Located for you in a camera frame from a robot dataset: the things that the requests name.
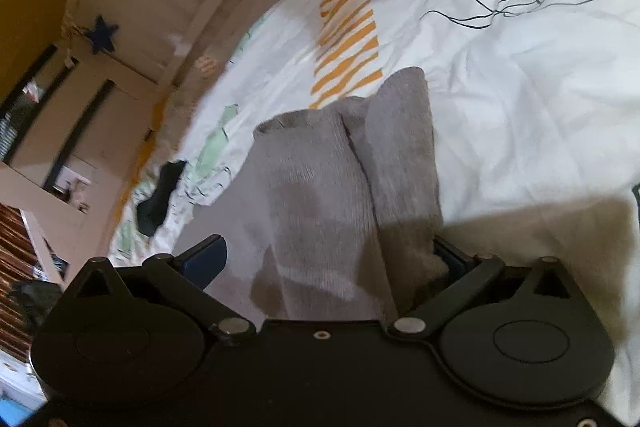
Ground blue star decoration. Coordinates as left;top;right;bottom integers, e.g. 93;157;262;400
83;14;120;57

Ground grey knitted sweater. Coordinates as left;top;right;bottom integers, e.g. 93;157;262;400
205;66;449;327

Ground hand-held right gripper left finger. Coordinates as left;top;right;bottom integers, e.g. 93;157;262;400
74;234;254;347

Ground shelf with brown striped items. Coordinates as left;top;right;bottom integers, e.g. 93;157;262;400
0;202;71;358

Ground white printed duvet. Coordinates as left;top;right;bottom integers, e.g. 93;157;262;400
107;0;640;423

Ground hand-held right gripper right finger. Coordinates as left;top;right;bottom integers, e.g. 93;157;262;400
387;234;574;341

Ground black garment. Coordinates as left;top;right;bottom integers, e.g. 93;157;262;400
136;160;187;237

